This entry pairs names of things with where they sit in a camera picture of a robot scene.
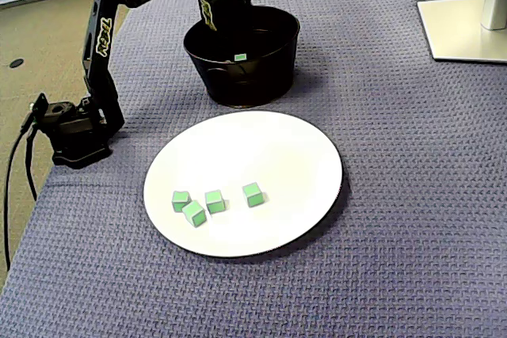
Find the blue woven mat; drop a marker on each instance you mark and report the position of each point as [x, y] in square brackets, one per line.
[396, 195]

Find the green cube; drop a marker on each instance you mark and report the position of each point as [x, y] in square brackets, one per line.
[215, 202]
[252, 195]
[180, 200]
[195, 215]
[240, 57]

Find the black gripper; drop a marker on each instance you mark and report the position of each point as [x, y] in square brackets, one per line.
[223, 6]

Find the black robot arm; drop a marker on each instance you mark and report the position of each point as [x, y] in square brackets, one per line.
[103, 37]

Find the black round floor cover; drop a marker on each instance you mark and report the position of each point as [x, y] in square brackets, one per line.
[16, 63]

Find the black metal bucket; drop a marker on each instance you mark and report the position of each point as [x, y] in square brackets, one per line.
[245, 84]

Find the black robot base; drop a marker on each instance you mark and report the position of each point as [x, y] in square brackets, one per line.
[75, 144]

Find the white monitor stand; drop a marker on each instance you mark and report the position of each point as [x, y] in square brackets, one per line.
[455, 29]

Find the white round plate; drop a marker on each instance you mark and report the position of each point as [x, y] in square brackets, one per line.
[277, 215]

